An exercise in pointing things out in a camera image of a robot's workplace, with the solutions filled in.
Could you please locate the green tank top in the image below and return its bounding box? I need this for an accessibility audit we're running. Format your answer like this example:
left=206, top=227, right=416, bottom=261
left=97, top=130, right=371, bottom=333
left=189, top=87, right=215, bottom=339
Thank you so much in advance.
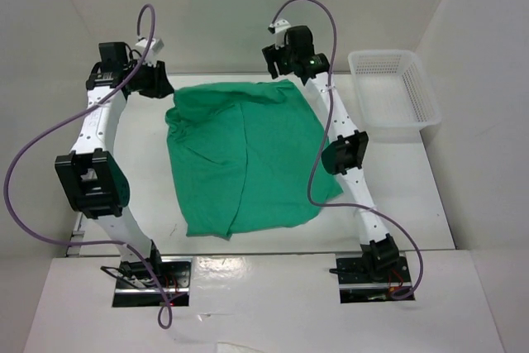
left=165, top=80, right=342, bottom=239

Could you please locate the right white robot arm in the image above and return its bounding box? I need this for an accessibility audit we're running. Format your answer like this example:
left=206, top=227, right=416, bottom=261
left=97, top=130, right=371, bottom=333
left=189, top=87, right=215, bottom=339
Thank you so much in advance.
left=262, top=20, right=399, bottom=281

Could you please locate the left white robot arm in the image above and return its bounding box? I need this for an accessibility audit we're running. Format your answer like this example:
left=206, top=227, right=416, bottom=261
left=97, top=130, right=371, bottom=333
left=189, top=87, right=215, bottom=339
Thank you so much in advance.
left=55, top=37, right=174, bottom=287

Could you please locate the white plastic mesh basket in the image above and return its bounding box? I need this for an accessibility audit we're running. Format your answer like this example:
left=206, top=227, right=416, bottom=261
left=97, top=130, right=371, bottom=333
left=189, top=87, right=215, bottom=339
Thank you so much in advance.
left=348, top=50, right=441, bottom=131

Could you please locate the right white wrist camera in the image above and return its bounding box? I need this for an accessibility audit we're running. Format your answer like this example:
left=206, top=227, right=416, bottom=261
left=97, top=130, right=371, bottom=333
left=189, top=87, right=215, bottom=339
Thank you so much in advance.
left=268, top=19, right=291, bottom=49

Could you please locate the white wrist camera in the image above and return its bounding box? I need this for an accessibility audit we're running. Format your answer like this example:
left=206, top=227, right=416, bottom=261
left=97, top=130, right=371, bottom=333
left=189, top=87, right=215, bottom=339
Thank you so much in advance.
left=133, top=37, right=164, bottom=66
left=268, top=19, right=291, bottom=49

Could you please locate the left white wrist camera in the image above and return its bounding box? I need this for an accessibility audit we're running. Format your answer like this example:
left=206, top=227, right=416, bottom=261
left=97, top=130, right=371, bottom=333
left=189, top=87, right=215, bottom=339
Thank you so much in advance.
left=133, top=37, right=164, bottom=66

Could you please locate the aluminium table edge rail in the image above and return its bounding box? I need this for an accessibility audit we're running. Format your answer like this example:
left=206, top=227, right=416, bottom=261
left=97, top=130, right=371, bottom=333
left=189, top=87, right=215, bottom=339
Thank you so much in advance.
left=65, top=213, right=86, bottom=258

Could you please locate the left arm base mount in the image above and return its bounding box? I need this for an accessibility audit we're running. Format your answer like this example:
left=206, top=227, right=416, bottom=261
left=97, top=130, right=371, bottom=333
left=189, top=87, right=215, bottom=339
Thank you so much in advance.
left=100, top=256, right=193, bottom=308

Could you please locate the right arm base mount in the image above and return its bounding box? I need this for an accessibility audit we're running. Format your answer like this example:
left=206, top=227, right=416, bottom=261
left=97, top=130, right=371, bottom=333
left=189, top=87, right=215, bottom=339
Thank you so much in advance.
left=328, top=255, right=412, bottom=303

